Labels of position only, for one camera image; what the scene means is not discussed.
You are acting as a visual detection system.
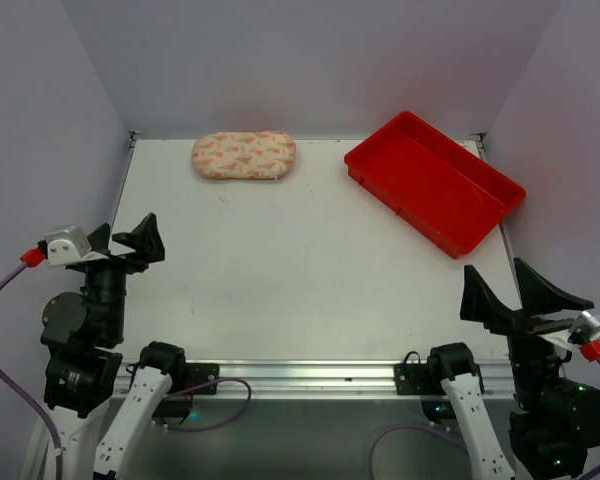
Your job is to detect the floral fabric laundry bag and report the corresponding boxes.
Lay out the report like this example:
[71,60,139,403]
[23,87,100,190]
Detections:
[191,131,297,180]

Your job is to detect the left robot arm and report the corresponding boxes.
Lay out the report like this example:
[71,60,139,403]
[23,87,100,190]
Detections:
[24,213,186,479]

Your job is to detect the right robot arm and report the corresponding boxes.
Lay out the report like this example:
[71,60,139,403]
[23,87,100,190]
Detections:
[427,258,600,479]

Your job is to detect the red plastic tray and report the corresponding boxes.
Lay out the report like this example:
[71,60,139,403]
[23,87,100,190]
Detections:
[344,111,526,259]

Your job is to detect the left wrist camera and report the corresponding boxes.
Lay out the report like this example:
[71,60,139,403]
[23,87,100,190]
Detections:
[37,224,110,267]

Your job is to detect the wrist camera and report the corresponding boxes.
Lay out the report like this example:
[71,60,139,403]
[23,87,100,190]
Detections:
[536,311,600,362]
[37,224,110,267]

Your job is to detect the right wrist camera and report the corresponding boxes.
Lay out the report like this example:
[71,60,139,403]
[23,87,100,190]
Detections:
[536,311,600,362]

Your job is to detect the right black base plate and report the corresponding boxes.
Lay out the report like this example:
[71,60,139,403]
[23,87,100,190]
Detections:
[393,350,430,396]

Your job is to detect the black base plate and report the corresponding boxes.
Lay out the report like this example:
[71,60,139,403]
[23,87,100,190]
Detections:
[184,362,220,396]
[393,350,430,396]

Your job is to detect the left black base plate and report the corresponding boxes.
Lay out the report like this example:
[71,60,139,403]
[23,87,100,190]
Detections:
[184,362,220,396]

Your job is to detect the aluminium front rail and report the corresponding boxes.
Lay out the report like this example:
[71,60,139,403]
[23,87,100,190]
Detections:
[114,360,519,401]

